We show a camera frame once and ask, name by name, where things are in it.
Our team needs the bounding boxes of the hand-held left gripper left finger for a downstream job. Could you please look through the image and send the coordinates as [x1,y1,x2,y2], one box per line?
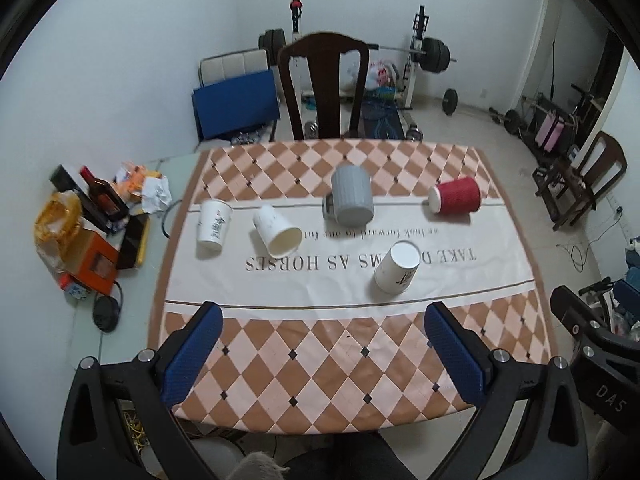
[56,301,224,480]

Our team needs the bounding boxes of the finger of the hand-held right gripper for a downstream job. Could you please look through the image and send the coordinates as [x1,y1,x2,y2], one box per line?
[549,285,611,348]

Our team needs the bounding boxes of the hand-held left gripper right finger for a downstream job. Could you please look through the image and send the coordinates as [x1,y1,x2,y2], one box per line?
[424,301,601,480]

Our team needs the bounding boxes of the white printed paper cup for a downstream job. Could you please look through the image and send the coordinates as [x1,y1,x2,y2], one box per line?
[373,241,420,294]
[196,199,234,255]

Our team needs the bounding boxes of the plain white paper cup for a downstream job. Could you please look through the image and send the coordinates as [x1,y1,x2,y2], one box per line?
[252,204,304,260]

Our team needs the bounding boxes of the red ribbed paper cup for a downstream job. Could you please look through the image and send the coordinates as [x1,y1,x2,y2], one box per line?
[428,177,482,216]

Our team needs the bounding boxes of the black round disc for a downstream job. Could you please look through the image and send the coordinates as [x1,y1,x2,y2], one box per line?
[92,295,123,334]

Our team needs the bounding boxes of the checkered brown tablecloth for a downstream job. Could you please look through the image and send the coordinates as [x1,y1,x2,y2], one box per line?
[148,139,560,435]

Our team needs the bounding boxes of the black tray with yellow rim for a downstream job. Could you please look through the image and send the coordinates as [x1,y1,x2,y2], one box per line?
[117,213,152,271]

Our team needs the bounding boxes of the orange cardboard box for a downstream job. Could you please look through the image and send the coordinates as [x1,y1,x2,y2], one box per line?
[60,230,119,297]

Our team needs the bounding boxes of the small blue white carton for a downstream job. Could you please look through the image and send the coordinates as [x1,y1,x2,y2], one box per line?
[58,275,91,300]

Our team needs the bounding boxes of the dark wooden chair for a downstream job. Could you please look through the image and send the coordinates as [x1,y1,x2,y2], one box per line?
[532,131,629,231]
[277,32,371,142]

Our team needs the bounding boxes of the crumpled white paper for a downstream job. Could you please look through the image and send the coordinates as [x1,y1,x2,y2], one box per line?
[141,175,173,215]

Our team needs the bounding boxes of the pink bag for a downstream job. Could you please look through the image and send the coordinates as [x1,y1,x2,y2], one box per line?
[534,112,569,154]

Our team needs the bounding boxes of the brown glass bottle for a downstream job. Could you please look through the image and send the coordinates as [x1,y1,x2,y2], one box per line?
[79,165,129,221]

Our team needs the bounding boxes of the yellow plastic bag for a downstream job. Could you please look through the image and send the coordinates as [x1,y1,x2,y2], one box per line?
[34,192,84,279]

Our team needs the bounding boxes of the orange snack packets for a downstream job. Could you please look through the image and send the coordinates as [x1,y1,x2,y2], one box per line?
[114,161,166,201]

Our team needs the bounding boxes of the grey ribbed mug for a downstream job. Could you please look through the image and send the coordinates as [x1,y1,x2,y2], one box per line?
[323,164,375,226]

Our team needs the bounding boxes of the short barbell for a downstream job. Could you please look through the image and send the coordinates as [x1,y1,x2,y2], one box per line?
[488,107,524,135]

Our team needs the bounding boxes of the black rectangular box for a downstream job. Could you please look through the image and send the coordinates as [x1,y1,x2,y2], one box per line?
[49,163,109,234]

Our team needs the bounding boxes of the white squat rack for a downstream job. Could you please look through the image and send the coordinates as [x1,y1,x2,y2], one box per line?
[289,0,431,111]

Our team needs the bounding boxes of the barbell with black plates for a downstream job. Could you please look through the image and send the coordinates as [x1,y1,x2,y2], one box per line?
[258,29,458,76]

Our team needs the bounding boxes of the colourful plastic bags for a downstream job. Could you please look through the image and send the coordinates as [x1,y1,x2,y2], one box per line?
[344,59,401,92]

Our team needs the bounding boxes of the beige cushioned bench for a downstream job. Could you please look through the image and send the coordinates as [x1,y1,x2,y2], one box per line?
[199,48,269,89]

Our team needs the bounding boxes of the black floor cable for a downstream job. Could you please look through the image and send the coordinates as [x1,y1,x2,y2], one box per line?
[557,209,627,274]

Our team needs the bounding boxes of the black cable loop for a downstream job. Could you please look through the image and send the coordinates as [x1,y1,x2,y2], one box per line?
[160,198,185,239]

